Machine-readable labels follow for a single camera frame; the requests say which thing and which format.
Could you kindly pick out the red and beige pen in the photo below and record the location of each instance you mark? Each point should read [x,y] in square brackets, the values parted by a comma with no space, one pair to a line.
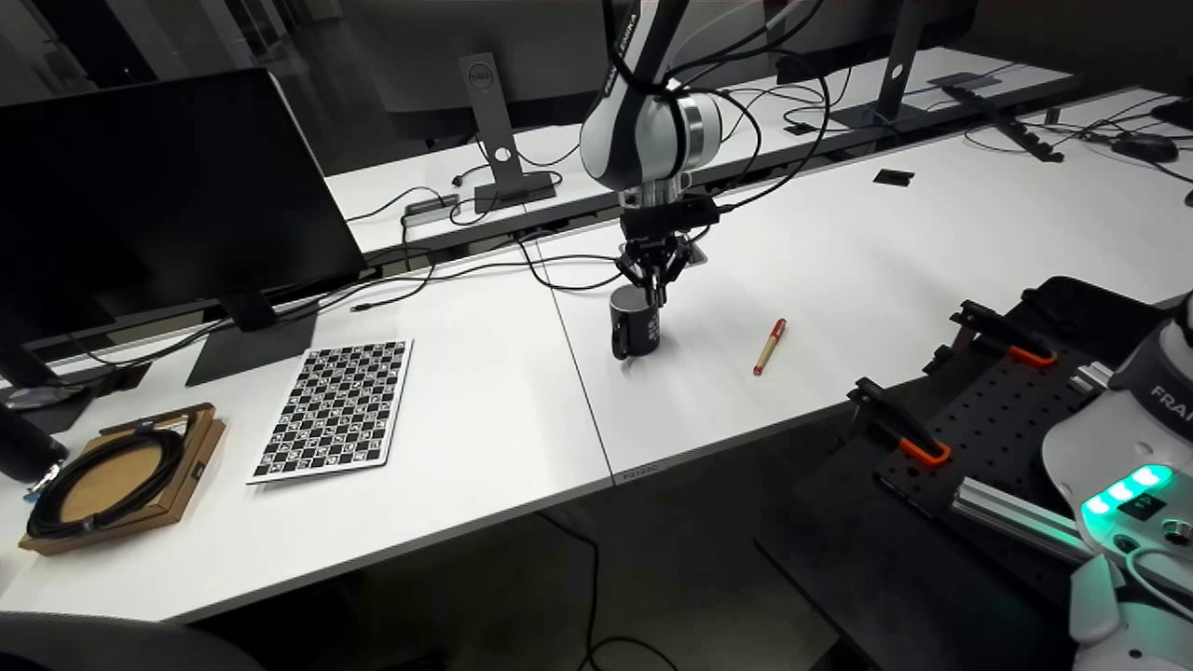
[770,347]

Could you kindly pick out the brown wooden box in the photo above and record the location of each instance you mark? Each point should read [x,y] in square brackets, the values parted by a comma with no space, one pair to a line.
[199,468]

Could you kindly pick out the small black flat square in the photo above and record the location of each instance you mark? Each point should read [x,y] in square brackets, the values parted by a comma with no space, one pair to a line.
[892,177]

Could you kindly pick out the silver monitor stand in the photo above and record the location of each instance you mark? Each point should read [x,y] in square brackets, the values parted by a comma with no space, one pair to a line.
[494,123]

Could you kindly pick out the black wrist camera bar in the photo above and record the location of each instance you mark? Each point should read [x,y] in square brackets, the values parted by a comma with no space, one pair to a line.
[673,214]

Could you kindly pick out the black monitor stand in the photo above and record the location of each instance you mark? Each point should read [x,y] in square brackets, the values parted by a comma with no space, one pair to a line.
[902,61]

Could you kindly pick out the large black monitor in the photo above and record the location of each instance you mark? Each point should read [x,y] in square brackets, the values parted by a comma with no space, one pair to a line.
[149,200]

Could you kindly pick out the black white checkerboard sheet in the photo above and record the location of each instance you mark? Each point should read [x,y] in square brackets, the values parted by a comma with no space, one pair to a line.
[331,407]

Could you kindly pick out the black computer mouse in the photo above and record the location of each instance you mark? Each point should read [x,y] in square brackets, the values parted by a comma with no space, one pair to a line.
[1142,148]

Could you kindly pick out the white robot base green light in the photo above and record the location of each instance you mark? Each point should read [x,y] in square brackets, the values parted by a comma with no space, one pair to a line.
[1124,450]

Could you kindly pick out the silver aluminium extrusion bar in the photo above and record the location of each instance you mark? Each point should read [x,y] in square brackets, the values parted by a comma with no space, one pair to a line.
[1012,515]

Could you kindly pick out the grey power strip box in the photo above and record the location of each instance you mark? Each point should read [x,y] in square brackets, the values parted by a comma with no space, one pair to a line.
[425,214]

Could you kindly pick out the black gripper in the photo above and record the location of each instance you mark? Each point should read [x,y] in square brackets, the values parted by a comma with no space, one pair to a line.
[656,251]

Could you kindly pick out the black mug with print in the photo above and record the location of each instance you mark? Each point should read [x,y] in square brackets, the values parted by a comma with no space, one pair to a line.
[635,328]

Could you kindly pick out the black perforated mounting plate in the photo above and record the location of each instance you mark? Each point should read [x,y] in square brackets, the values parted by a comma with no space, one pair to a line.
[1008,415]

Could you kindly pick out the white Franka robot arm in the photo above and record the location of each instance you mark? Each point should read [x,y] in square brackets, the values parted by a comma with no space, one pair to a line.
[646,136]

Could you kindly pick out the black elongated desk item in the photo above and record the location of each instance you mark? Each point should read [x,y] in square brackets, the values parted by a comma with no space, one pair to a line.
[1030,136]

